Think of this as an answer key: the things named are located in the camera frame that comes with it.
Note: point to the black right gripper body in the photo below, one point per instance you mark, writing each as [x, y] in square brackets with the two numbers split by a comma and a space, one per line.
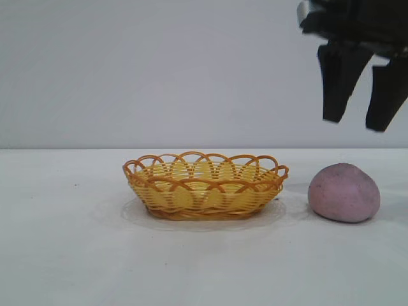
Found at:
[357, 22]

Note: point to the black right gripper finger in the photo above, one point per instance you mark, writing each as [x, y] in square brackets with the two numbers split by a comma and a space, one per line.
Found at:
[338, 83]
[389, 95]

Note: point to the yellow woven wicker basket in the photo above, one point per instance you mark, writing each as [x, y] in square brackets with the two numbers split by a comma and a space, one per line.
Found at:
[204, 197]

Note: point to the clear round plastic doily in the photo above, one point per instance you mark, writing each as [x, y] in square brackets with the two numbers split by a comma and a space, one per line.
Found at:
[134, 216]

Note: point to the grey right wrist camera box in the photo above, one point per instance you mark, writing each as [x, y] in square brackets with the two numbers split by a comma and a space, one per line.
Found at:
[303, 11]

